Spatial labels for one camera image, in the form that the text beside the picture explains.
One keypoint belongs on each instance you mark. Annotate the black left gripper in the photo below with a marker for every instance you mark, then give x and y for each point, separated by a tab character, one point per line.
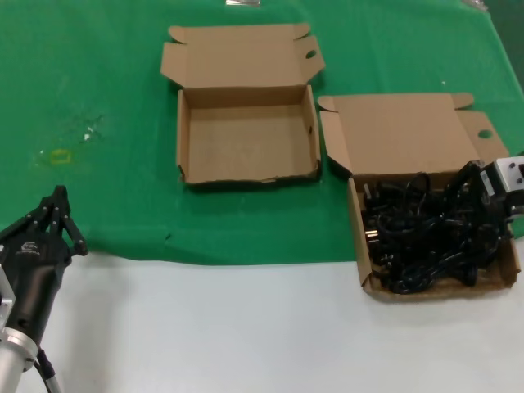
34	270

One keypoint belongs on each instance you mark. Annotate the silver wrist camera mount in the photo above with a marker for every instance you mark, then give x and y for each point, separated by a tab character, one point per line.
6	294
505	174

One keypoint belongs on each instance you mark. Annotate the green table cloth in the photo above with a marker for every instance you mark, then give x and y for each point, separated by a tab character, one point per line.
82	82

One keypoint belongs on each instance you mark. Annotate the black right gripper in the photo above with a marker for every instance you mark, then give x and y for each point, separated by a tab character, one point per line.
497	213

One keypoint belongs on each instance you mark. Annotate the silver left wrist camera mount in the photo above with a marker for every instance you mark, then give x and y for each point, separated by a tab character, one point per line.
6	294

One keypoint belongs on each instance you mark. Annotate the clear plastic bag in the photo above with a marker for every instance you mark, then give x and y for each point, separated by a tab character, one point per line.
477	4

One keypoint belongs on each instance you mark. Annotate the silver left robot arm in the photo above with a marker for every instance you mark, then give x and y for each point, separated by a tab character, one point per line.
14	360

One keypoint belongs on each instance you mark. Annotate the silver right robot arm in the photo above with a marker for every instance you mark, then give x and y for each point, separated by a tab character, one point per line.
516	210

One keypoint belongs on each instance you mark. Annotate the silver metal object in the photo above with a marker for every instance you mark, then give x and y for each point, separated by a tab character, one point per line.
242	2

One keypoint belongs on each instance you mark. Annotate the white paper scraps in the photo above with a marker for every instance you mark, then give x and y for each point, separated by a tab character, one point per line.
87	136

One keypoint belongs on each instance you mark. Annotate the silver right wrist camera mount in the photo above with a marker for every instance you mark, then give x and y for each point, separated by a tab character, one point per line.
505	174

